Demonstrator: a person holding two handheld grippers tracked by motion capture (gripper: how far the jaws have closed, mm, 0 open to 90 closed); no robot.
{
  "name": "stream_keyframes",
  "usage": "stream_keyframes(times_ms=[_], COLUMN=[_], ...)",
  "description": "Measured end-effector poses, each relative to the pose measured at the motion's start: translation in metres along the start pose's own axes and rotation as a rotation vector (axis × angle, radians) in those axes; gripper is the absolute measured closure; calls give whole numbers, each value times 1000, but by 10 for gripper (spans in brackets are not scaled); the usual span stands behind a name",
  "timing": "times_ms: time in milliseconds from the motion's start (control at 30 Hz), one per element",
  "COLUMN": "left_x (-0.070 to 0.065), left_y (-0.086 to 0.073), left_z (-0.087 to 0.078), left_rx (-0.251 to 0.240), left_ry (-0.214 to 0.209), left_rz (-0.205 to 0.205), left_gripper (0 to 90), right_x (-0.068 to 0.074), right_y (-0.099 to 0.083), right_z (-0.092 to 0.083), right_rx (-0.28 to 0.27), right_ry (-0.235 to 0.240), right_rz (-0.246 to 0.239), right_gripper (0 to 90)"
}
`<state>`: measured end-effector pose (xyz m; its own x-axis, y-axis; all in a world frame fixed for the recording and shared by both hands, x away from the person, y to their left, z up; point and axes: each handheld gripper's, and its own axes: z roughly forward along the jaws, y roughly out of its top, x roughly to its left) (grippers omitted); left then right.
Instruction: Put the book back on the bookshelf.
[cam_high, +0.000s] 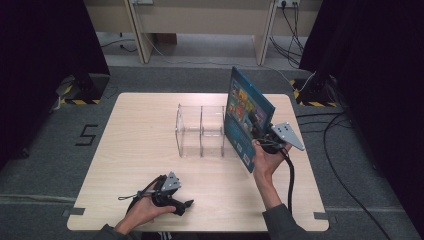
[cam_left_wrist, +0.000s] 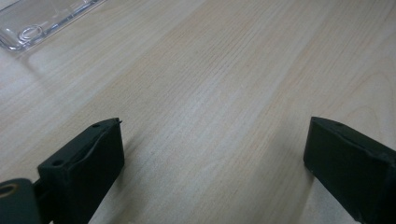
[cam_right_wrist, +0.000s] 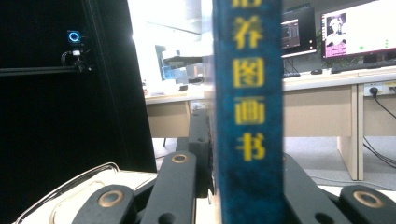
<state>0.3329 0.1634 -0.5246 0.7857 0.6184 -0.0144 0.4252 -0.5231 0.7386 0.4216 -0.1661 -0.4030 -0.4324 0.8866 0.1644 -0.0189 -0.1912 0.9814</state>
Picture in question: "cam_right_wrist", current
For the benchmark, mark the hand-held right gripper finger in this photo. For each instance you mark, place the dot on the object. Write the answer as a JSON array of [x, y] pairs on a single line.
[[200, 149]]

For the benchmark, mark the blue children's picture book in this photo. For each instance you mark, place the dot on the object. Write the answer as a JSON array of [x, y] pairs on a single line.
[[249, 124]]

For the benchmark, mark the clear acrylic book rack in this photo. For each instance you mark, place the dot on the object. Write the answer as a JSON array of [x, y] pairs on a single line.
[[81, 189]]

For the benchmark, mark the beige office desk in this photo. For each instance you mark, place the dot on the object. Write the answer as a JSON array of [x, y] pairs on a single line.
[[311, 112], [378, 112]]

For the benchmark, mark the small black keyboard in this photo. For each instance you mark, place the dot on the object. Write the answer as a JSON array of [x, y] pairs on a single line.
[[292, 75]]

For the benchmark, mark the black computer mouse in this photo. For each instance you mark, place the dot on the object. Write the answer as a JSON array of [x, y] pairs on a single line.
[[316, 71]]

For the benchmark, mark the black curtain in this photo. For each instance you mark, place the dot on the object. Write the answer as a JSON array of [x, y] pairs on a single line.
[[62, 109]]

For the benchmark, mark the small dark computer monitor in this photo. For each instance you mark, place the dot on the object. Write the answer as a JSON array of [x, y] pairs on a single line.
[[297, 29]]

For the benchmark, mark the large bright computer monitor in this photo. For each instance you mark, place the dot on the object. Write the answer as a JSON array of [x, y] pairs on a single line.
[[358, 28]]

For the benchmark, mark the white wall power socket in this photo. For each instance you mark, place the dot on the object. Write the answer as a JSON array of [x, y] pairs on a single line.
[[378, 88]]

